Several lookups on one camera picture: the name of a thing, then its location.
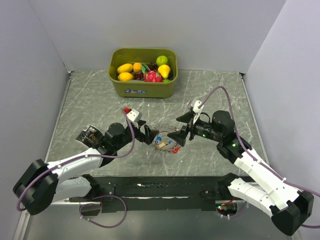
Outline yellow pear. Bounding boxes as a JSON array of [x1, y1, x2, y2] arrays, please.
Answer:
[[157, 64, 171, 79]]

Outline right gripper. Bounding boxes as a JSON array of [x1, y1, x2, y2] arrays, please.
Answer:
[[167, 110, 222, 146]]

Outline aluminium rail frame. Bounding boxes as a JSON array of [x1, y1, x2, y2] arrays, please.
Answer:
[[23, 181, 289, 208]]

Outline purple cable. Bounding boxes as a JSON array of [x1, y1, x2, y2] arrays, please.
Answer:
[[16, 108, 137, 228], [199, 85, 320, 229]]

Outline lower yellow mango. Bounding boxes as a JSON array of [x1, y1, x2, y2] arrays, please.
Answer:
[[117, 72, 134, 82]]

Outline green apple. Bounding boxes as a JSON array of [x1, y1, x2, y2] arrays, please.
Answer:
[[156, 55, 169, 67]]

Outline pink dragon fruit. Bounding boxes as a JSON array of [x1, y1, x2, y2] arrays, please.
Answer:
[[144, 70, 163, 83]]

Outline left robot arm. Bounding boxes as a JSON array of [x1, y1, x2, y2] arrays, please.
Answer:
[[12, 120, 159, 216]]

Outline upper yellow mango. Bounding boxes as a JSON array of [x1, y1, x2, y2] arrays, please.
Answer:
[[116, 63, 133, 75]]

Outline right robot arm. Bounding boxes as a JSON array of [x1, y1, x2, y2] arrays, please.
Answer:
[[167, 110, 314, 236]]

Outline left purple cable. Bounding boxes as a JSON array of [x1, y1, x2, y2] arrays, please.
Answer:
[[16, 108, 137, 228]]

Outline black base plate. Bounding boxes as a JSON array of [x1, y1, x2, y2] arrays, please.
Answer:
[[69, 176, 240, 213]]

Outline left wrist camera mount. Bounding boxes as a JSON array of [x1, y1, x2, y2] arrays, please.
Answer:
[[123, 107, 142, 128]]

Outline yellow mango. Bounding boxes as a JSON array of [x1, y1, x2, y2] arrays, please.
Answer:
[[117, 72, 134, 82], [116, 63, 133, 75]]

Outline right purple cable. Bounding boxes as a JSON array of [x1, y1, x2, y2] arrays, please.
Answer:
[[199, 85, 320, 229]]

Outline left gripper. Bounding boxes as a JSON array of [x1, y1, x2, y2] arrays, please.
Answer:
[[114, 119, 159, 151]]

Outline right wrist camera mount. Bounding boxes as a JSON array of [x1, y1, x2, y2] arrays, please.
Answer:
[[187, 99, 204, 124]]

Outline dark red grapes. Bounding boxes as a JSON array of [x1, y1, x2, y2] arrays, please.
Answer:
[[133, 72, 144, 81]]

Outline orange fruit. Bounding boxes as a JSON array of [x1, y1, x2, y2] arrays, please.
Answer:
[[132, 62, 142, 73]]

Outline olive green plastic basket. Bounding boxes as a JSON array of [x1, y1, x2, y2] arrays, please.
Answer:
[[108, 48, 178, 99]]

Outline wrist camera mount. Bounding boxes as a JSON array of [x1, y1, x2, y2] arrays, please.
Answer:
[[123, 107, 142, 128], [187, 99, 204, 124]]

